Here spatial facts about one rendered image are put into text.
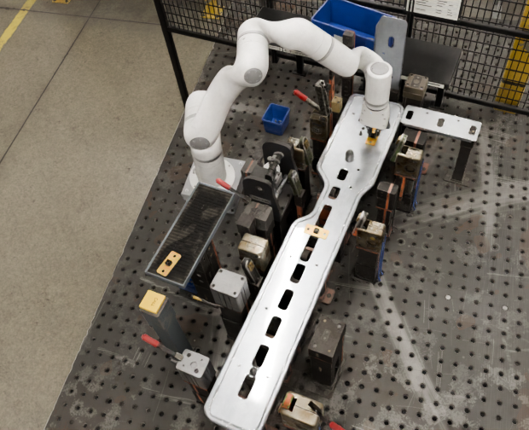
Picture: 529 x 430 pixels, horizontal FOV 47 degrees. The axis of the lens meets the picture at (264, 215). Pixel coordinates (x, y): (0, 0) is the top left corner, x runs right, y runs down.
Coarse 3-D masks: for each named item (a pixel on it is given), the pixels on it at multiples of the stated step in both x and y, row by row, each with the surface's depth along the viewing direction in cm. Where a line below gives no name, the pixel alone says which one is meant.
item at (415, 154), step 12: (408, 156) 216; (420, 156) 216; (396, 168) 224; (408, 168) 222; (420, 168) 221; (396, 180) 230; (408, 180) 229; (408, 192) 235; (408, 204) 239; (408, 216) 242
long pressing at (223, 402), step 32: (352, 96) 240; (352, 128) 231; (320, 160) 224; (352, 192) 215; (288, 256) 203; (320, 256) 202; (288, 288) 197; (320, 288) 196; (256, 320) 192; (288, 320) 191; (256, 352) 186; (288, 352) 185; (224, 384) 181; (256, 384) 180; (224, 416) 176; (256, 416) 175
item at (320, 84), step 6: (318, 84) 216; (324, 84) 216; (330, 84) 216; (318, 90) 217; (324, 90) 220; (318, 96) 220; (324, 96) 222; (318, 102) 222; (324, 102) 222; (324, 108) 224; (324, 114) 226; (330, 114) 230
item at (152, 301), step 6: (150, 294) 182; (156, 294) 182; (144, 300) 181; (150, 300) 181; (156, 300) 181; (162, 300) 181; (144, 306) 180; (150, 306) 180; (156, 306) 180; (156, 312) 179
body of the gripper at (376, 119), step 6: (366, 108) 213; (384, 108) 211; (360, 114) 217; (366, 114) 215; (372, 114) 214; (378, 114) 213; (384, 114) 212; (360, 120) 219; (366, 120) 218; (372, 120) 217; (378, 120) 215; (384, 120) 214; (372, 126) 219; (378, 126) 218; (384, 126) 217
